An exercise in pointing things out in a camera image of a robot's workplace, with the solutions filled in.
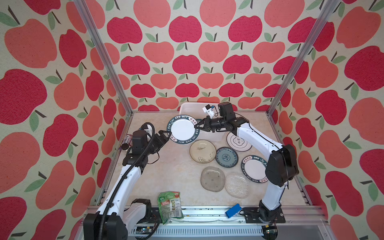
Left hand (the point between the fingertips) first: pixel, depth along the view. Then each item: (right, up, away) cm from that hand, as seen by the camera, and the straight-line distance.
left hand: (169, 138), depth 78 cm
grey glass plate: (+24, -25, +9) cm, 36 cm away
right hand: (+14, +5, +2) cm, 15 cm away
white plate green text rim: (+7, +4, +2) cm, 8 cm away
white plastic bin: (+14, +18, +26) cm, 34 cm away
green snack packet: (0, -35, -1) cm, 35 cm away
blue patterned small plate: (+34, -14, +18) cm, 41 cm away
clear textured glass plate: (+38, -28, +6) cm, 48 cm away
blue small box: (+33, -37, -3) cm, 50 cm away
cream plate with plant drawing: (+19, -11, +19) cm, 29 cm away
